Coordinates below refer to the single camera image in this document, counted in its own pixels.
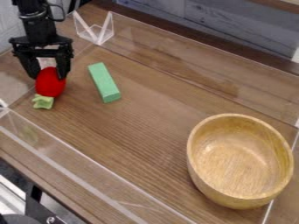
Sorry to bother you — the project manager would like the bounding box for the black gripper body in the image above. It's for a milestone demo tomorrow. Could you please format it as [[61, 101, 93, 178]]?
[[9, 35, 73, 63]]

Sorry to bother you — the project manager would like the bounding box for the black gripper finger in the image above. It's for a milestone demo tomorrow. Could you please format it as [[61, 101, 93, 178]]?
[[18, 55, 41, 79], [54, 54, 70, 80]]

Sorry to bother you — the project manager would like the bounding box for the red plush strawberry toy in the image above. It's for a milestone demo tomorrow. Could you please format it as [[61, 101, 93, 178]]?
[[32, 66, 66, 109]]

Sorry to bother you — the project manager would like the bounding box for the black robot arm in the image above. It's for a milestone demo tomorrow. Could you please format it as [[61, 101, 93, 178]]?
[[8, 0, 73, 80]]

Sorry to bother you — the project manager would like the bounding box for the green foam block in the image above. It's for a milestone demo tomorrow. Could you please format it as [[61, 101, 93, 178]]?
[[88, 62, 121, 103]]

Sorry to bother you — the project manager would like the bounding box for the wooden bowl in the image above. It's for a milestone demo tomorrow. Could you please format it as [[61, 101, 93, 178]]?
[[187, 113, 295, 210]]

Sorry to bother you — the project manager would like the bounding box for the clear acrylic tray wall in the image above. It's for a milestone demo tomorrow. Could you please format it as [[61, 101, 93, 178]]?
[[0, 6, 299, 224]]

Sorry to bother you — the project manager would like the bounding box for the black table leg bracket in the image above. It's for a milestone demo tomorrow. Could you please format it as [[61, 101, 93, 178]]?
[[24, 185, 66, 224]]

